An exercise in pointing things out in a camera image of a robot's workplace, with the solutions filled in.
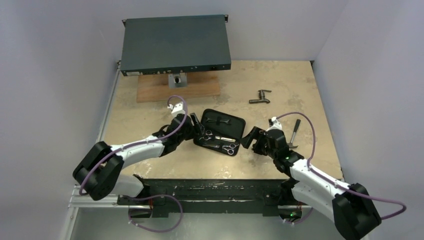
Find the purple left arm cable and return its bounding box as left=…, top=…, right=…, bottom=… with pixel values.
left=78, top=95, right=189, bottom=196

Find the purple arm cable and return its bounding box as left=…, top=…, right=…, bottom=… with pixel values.
left=273, top=111, right=408, bottom=221
left=78, top=95, right=189, bottom=196

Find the black hair clip in case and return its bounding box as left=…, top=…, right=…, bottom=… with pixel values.
left=205, top=116, right=222, bottom=123

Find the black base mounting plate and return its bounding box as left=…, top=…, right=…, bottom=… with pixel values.
left=117, top=178, right=307, bottom=221

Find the dark metal pipe fitting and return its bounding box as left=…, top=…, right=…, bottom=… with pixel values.
left=248, top=89, right=272, bottom=104

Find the black zippered tool case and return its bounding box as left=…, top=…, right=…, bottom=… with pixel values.
left=193, top=108, right=246, bottom=157

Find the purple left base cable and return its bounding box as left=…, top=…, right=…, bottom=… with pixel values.
left=127, top=194, right=184, bottom=234

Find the dark green rack device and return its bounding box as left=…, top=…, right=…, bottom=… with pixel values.
left=120, top=14, right=232, bottom=76

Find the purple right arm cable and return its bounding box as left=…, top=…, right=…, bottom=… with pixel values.
left=273, top=111, right=408, bottom=221

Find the wooden board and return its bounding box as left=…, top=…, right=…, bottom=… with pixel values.
left=136, top=72, right=221, bottom=103

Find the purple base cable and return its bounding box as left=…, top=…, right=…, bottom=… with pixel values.
left=127, top=194, right=184, bottom=234
left=283, top=206, right=314, bottom=226

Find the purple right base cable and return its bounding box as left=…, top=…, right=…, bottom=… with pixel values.
left=283, top=206, right=314, bottom=226

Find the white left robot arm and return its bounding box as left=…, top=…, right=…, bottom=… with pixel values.
left=72, top=114, right=197, bottom=205

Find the aluminium frame rail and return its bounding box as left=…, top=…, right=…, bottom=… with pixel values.
left=68, top=185, right=118, bottom=208

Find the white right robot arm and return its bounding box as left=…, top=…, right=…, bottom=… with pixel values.
left=240, top=127, right=382, bottom=240

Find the grey metal bracket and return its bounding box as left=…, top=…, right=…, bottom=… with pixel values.
left=168, top=72, right=188, bottom=89

